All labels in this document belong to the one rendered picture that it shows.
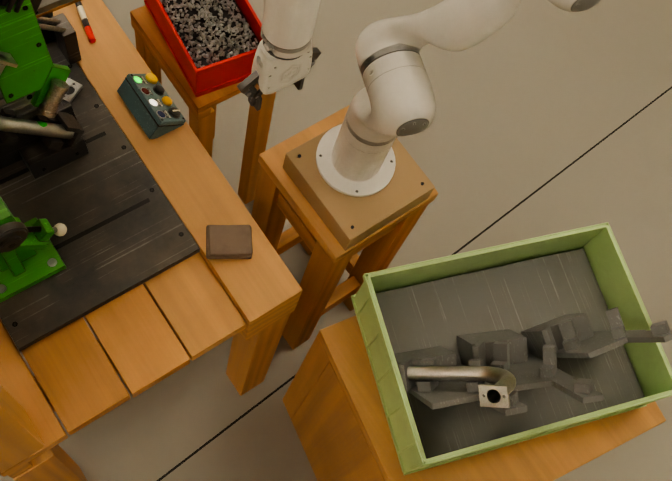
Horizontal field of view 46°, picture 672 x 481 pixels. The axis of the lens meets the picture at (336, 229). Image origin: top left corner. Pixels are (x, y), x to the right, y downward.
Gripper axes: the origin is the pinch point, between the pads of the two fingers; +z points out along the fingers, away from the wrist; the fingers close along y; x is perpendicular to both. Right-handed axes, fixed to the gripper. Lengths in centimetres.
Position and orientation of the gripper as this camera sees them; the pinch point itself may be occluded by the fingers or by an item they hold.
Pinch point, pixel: (275, 91)
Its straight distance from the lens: 148.2
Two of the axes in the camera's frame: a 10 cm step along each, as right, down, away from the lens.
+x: -5.7, -7.9, 2.4
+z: -1.7, 4.0, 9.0
